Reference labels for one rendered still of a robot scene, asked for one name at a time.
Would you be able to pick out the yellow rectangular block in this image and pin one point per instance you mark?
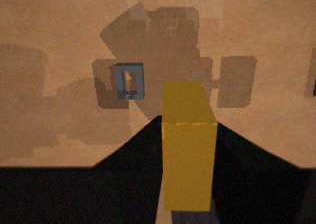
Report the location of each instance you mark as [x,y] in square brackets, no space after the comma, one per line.
[189,130]

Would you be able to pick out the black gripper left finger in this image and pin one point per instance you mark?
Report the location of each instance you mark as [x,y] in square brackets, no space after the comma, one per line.
[123,188]

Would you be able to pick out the grey rectangular frame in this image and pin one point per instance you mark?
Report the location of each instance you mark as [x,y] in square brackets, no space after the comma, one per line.
[124,94]

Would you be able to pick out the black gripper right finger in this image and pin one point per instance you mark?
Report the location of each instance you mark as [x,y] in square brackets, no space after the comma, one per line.
[253,186]

